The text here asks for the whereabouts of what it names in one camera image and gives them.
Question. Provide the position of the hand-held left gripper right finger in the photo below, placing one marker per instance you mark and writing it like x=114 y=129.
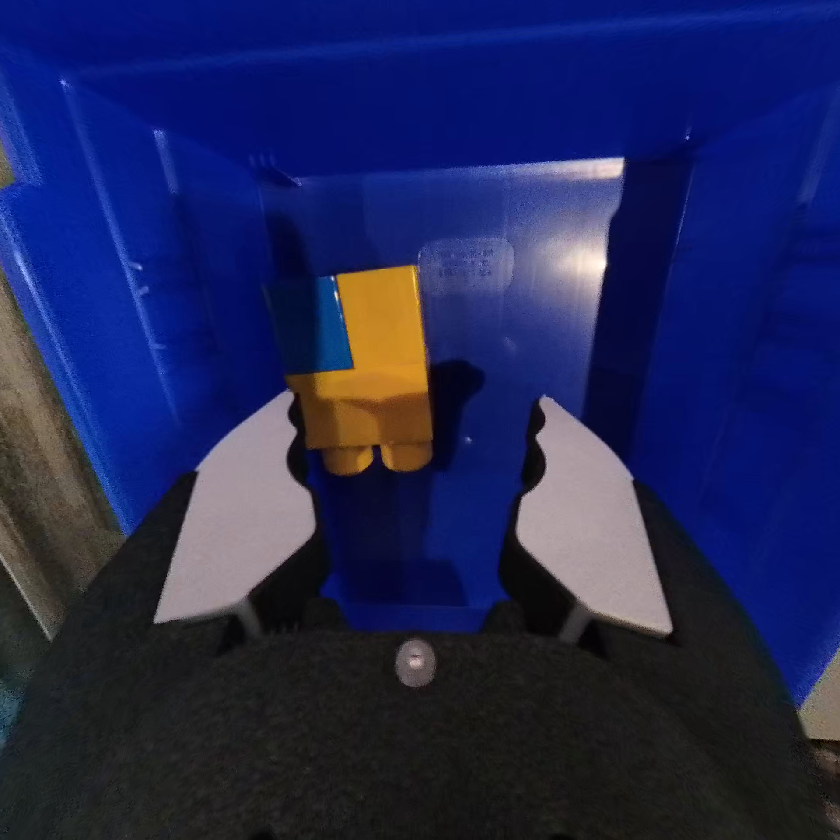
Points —
x=590 y=531

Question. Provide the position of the blue plastic bin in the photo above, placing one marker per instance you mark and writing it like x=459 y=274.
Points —
x=525 y=328

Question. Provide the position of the blue mega block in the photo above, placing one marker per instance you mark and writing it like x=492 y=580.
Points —
x=308 y=321

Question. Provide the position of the yellow two-stud block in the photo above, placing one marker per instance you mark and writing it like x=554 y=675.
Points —
x=380 y=341

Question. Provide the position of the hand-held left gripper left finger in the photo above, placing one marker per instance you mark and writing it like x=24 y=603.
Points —
x=236 y=525

